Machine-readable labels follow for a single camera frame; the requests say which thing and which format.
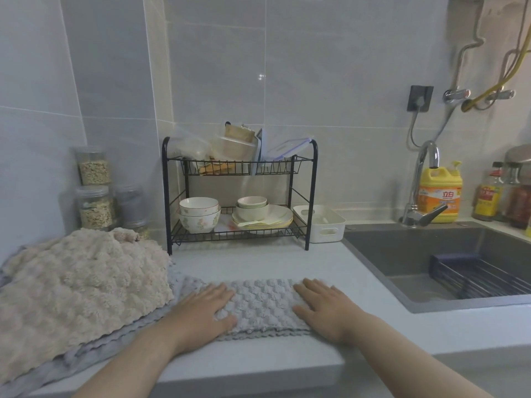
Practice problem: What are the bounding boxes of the grey power cable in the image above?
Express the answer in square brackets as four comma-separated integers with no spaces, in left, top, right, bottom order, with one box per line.
[408,107,424,150]

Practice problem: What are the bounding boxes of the black wall socket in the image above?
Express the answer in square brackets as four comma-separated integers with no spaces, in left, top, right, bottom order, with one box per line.
[406,85,435,112]

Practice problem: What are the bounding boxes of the clear lid blue rim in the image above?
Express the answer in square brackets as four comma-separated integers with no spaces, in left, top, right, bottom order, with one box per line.
[264,137,313,161]

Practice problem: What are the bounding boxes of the grey corrugated pipe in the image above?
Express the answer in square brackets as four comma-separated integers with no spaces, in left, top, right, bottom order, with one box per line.
[454,0,487,92]
[496,35,531,94]

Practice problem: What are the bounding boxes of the white floral bowl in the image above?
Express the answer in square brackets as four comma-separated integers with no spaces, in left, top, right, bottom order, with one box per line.
[177,209,223,235]

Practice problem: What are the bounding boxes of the chrome kitchen faucet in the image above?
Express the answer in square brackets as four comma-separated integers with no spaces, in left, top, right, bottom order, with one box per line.
[399,140,449,228]

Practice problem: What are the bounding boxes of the cream bowl green rim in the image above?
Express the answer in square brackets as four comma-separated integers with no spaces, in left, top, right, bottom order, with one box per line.
[235,205,271,223]

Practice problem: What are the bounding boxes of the sauce bottle yellow label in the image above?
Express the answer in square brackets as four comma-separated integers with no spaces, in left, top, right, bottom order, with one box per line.
[474,161,505,222]

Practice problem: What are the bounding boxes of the white bowl red rim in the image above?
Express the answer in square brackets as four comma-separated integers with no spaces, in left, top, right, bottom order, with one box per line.
[179,197,221,216]

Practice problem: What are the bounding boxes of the person's left forearm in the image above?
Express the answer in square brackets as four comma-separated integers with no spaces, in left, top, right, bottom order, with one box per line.
[72,318,185,398]

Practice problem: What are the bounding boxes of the dark blue sink rack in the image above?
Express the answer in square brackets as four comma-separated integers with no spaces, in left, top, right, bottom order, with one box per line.
[428,253,531,300]

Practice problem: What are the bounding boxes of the black wire dish rack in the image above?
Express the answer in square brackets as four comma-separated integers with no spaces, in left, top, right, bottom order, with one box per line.
[162,136,319,256]

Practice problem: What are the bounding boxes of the clear empty jar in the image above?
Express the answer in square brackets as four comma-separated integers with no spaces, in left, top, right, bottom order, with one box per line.
[114,184,147,225]

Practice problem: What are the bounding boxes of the yellow gas hose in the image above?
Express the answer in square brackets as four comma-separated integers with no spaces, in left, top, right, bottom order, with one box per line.
[461,33,531,113]

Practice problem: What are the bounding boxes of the small cream bowl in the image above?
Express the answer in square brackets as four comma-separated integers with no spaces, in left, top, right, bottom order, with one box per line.
[237,196,268,210]

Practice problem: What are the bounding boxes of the grey kitchen sink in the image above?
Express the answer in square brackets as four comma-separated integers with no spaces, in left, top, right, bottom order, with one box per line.
[342,221,531,315]

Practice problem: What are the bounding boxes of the grey braided faucet hose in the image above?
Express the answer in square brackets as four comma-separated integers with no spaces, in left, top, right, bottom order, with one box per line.
[431,101,457,142]

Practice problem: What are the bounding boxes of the chrome water valve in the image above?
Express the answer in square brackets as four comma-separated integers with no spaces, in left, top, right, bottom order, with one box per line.
[484,89,517,102]
[442,88,472,105]

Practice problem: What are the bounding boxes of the grey blue container lid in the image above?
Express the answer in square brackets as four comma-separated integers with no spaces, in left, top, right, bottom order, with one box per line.
[250,128,265,175]

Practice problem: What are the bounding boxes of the white plastic basket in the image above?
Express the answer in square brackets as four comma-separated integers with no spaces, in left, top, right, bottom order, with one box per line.
[292,204,347,244]

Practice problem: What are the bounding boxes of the cream plate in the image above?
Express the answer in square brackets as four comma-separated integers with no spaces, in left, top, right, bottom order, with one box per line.
[231,204,294,228]

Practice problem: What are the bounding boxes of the white red printed mat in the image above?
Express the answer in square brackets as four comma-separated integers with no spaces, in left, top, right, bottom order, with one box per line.
[214,215,240,236]

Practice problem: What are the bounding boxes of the person's right hand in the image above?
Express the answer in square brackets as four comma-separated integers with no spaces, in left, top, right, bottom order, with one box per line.
[292,278,368,345]

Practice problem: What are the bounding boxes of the stainless steel pot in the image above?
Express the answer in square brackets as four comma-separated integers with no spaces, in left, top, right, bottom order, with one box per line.
[503,144,531,185]

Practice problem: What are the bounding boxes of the beige fluffy towel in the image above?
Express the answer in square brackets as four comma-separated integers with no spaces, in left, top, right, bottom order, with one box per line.
[0,227,176,365]

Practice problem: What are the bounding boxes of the person's left hand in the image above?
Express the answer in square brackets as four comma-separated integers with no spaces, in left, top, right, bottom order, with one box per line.
[165,282,238,357]

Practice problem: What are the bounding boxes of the yellow detergent bottle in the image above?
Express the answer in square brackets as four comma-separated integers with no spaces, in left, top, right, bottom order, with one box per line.
[418,160,464,224]

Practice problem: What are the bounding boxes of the pale yellow plate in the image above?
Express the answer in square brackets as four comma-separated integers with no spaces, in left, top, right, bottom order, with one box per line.
[232,219,293,230]

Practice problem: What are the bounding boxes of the person's right forearm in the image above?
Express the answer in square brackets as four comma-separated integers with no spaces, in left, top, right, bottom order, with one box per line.
[342,312,494,398]

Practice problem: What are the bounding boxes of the yellow orange cloth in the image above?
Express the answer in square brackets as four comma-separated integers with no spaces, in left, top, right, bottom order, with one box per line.
[198,159,237,177]

